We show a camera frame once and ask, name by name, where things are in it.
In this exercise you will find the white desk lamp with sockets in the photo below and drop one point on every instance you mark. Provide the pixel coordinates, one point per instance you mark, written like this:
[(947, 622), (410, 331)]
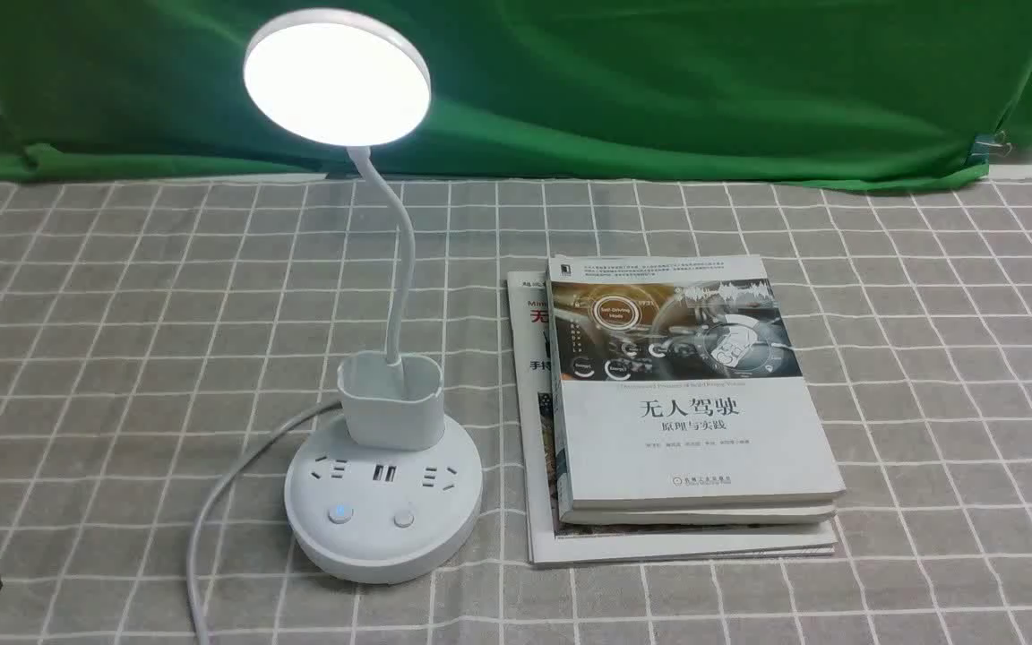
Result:
[(391, 487)]

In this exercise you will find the white self-driving book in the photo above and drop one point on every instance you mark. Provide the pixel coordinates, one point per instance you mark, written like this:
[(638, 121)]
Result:
[(677, 387)]

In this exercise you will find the magazine under books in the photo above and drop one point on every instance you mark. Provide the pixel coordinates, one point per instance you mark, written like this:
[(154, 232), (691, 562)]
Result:
[(553, 543)]

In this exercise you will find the green backdrop cloth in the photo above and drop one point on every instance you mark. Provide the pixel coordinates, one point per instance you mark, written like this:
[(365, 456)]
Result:
[(858, 95)]

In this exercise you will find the grey checked tablecloth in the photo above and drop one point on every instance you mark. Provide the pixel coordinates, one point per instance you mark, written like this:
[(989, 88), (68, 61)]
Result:
[(151, 332)]

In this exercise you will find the blue binder clip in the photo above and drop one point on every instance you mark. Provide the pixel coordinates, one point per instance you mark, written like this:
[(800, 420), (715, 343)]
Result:
[(989, 148)]

